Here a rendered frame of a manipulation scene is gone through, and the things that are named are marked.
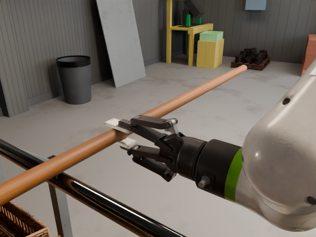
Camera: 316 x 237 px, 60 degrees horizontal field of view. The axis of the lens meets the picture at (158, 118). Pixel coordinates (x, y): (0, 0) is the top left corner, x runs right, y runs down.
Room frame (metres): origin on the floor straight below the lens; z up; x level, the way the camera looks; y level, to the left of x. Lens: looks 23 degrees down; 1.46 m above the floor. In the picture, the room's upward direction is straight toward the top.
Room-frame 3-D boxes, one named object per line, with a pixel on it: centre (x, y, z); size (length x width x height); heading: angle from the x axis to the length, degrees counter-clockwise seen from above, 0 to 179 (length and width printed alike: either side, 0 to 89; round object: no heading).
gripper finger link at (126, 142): (0.54, 0.08, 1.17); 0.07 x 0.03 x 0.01; 54
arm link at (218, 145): (0.40, -0.10, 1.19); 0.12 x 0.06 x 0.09; 144
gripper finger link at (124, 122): (0.52, 0.06, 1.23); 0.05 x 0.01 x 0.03; 54
